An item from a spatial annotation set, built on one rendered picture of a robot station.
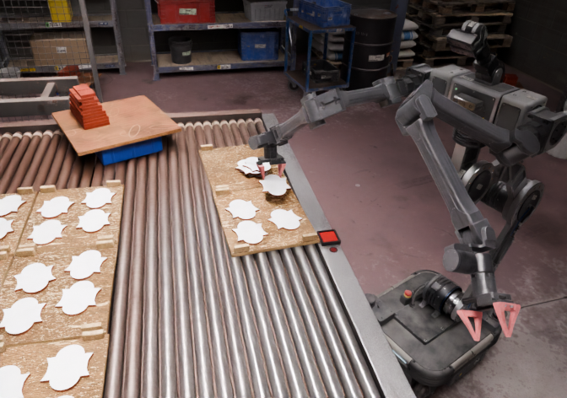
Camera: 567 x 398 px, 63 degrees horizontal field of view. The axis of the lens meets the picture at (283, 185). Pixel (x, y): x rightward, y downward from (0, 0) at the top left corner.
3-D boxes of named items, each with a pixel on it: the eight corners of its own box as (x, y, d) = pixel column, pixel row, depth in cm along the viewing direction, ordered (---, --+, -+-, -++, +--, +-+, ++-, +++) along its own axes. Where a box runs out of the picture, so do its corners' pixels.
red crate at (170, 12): (210, 14, 600) (209, -9, 585) (216, 23, 564) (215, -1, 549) (158, 16, 583) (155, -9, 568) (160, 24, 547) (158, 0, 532)
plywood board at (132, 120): (144, 98, 268) (144, 94, 267) (181, 131, 234) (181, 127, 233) (51, 115, 243) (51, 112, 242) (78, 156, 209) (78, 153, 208)
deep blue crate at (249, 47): (273, 51, 647) (273, 24, 627) (279, 60, 613) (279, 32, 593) (236, 51, 637) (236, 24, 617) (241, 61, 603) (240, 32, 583)
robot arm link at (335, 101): (340, 115, 146) (329, 84, 145) (309, 128, 155) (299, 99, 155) (406, 99, 178) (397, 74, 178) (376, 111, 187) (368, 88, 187)
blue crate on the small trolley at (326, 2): (323, 14, 532) (325, -5, 521) (350, 25, 497) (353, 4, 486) (295, 17, 515) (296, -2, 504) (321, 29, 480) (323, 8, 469)
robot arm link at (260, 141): (290, 142, 191) (283, 122, 191) (270, 147, 183) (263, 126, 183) (272, 150, 200) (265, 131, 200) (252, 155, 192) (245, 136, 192)
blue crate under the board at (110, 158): (142, 127, 258) (139, 110, 252) (164, 151, 237) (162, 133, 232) (84, 141, 242) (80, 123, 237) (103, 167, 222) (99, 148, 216)
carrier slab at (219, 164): (264, 145, 247) (264, 142, 246) (288, 185, 215) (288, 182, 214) (198, 153, 237) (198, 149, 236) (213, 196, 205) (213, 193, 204)
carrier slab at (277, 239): (288, 186, 214) (288, 184, 213) (320, 243, 181) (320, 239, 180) (213, 196, 205) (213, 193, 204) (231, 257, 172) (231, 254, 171)
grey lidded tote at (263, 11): (277, 13, 619) (277, -6, 606) (287, 20, 590) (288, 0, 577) (241, 15, 602) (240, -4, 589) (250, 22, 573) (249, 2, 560)
